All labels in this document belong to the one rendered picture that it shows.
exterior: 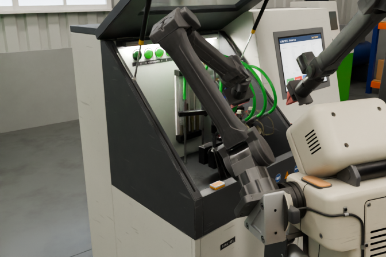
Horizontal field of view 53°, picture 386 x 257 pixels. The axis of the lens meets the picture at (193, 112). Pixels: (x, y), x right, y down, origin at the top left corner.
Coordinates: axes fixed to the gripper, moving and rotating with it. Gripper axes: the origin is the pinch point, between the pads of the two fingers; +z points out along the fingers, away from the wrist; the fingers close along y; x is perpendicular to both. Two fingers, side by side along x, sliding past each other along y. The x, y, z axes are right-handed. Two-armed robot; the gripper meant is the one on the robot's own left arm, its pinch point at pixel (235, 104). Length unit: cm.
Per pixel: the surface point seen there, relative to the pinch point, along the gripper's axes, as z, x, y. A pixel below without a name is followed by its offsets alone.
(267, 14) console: 14, -48, -42
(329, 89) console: 59, -16, -78
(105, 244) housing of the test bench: 74, 18, 69
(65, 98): 331, -234, 95
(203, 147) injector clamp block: 25.3, 3.8, 12.9
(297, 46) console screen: 32, -35, -58
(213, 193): 2.3, 29.3, 21.4
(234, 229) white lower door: 21.1, 41.3, 15.7
